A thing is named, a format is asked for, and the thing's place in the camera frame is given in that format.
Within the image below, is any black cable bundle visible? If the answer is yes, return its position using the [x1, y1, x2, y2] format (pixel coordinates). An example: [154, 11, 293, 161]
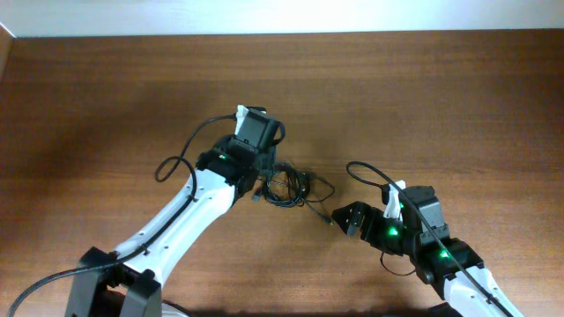
[253, 160, 337, 208]

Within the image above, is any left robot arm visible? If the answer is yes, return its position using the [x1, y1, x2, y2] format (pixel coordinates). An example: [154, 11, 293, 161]
[65, 106, 286, 316]

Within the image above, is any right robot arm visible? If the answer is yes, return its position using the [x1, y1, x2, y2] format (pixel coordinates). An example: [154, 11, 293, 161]
[331, 181, 522, 316]

